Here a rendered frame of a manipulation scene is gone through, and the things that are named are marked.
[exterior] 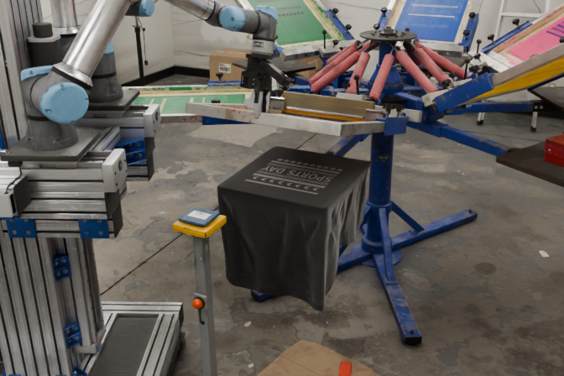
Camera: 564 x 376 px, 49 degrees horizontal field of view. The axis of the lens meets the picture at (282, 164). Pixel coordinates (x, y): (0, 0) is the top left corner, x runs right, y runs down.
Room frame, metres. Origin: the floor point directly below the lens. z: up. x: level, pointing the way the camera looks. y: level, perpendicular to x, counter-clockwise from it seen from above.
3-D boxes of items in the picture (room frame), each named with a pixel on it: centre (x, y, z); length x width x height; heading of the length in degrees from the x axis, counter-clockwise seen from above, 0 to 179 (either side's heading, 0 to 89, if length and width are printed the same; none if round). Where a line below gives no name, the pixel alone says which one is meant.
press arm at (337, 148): (2.67, -0.28, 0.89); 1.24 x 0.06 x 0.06; 153
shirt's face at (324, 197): (2.22, -0.06, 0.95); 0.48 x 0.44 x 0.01; 153
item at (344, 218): (2.13, -0.25, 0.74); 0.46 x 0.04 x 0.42; 153
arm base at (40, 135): (1.75, 0.69, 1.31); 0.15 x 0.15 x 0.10
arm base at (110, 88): (2.24, 0.67, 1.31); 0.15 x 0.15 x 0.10
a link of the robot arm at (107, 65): (2.25, 0.68, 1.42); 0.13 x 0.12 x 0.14; 64
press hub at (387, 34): (3.22, -0.56, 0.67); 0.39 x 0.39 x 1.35
